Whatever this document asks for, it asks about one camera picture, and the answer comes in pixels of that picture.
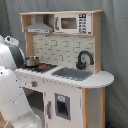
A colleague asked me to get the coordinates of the wooden toy kitchen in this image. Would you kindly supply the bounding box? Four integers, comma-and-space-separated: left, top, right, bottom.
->
17, 10, 114, 128

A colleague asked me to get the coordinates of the black toy faucet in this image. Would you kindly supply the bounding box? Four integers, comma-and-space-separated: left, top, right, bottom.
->
76, 50, 94, 70

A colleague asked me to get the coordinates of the grey toy sink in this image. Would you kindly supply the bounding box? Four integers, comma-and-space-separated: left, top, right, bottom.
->
52, 67, 92, 81

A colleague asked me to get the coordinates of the silver toy pot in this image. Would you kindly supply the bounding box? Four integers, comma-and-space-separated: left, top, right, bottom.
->
25, 56, 40, 67

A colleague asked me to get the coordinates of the white cabinet door with dispenser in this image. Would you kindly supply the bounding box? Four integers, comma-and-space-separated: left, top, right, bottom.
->
44, 81, 83, 128

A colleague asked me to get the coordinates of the white toy microwave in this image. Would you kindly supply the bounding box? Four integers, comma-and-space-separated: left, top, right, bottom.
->
55, 14, 92, 34

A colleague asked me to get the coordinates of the grey fabric backdrop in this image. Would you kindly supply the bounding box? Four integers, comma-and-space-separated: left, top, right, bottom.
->
0, 0, 128, 128

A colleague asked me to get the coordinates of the black toy stovetop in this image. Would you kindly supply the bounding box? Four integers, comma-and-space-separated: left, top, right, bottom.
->
23, 63, 56, 73

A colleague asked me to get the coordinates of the grey range hood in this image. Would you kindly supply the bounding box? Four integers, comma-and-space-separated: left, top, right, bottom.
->
25, 14, 54, 34

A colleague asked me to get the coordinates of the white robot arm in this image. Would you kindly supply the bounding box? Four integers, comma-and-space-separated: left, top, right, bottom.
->
0, 35, 43, 128

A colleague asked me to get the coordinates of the right red stove knob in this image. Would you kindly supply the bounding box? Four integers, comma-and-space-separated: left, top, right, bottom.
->
31, 81, 37, 87

